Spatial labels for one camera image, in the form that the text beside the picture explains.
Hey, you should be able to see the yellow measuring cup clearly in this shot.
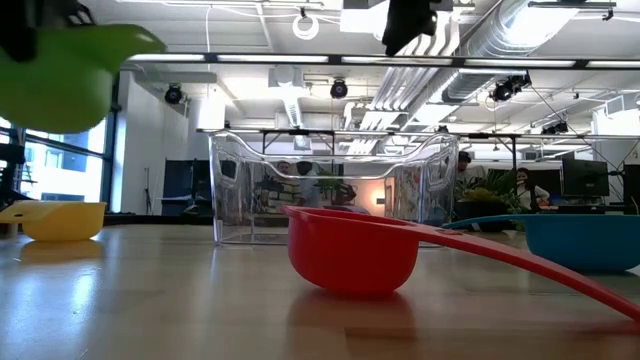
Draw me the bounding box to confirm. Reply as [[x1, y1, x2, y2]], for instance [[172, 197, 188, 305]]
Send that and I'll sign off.
[[0, 200, 108, 243]]

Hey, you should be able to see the white cable coil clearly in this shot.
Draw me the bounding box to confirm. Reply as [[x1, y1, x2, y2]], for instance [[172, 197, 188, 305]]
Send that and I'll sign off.
[[291, 13, 321, 42]]

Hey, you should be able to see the background workstation frame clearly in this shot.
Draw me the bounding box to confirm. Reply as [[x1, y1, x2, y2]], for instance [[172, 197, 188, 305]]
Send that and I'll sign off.
[[196, 127, 640, 174]]

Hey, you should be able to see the silver ventilation duct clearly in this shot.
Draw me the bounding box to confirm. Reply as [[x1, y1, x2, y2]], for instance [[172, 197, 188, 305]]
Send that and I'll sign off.
[[442, 0, 584, 104]]

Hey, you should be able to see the black computer monitor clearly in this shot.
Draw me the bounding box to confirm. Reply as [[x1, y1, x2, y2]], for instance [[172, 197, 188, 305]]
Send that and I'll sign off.
[[561, 158, 611, 198]]

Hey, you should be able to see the dark display panel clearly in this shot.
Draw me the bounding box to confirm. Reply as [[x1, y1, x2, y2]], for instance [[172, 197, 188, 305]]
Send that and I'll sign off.
[[161, 158, 214, 217]]

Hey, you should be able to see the red measuring cup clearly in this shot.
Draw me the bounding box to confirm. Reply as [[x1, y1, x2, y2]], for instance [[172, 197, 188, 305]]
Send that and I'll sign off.
[[281, 205, 640, 324]]

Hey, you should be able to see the teal measuring cup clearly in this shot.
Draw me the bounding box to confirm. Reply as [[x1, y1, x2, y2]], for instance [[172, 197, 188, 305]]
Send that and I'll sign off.
[[441, 213, 640, 274]]

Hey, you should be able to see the black ceiling spotlight cluster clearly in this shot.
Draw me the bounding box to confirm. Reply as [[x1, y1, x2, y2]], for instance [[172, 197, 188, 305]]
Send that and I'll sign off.
[[488, 72, 533, 104], [541, 120, 570, 136]]

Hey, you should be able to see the black aluminium rig frame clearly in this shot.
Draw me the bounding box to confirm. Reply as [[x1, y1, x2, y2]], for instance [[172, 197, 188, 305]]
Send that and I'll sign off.
[[125, 51, 640, 72]]

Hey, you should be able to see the background potted plant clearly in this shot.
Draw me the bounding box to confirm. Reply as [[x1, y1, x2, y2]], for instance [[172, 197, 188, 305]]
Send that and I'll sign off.
[[313, 169, 359, 207]]

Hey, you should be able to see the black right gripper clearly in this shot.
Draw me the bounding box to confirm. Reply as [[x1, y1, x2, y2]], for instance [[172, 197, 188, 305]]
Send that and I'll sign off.
[[381, 0, 454, 58]]

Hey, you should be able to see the green measuring cup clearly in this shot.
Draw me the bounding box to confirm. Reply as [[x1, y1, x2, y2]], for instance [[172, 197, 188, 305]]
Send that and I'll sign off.
[[0, 23, 168, 135]]

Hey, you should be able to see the potted succulent in black pot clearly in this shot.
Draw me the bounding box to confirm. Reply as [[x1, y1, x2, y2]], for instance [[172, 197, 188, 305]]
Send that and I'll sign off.
[[451, 168, 529, 234]]

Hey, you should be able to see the clear plastic basket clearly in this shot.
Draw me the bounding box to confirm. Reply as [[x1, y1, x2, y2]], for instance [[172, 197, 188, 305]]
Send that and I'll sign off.
[[208, 129, 461, 248]]

